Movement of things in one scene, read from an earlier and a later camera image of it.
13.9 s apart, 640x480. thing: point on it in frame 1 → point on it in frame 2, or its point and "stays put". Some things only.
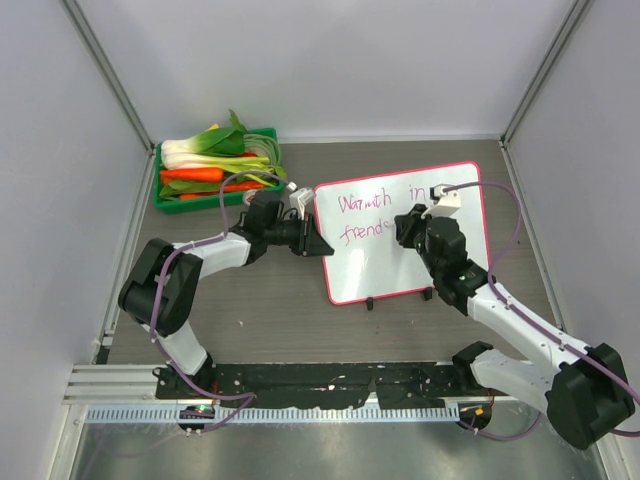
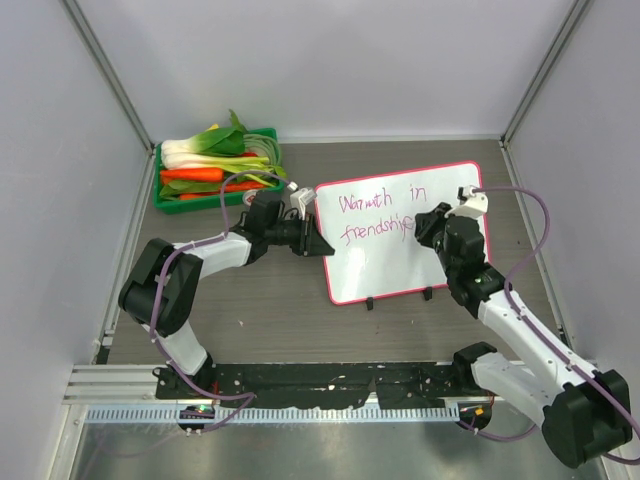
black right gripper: [408, 223] → [428, 222]
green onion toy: [185, 156] stays put
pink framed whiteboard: [356, 218] stays put
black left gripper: [310, 243] stays put
